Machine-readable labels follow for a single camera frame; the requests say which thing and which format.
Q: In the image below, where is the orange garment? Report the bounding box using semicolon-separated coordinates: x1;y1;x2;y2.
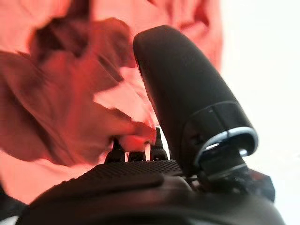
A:
0;0;223;204

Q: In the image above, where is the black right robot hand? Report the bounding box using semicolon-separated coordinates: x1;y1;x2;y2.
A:
17;25;286;225

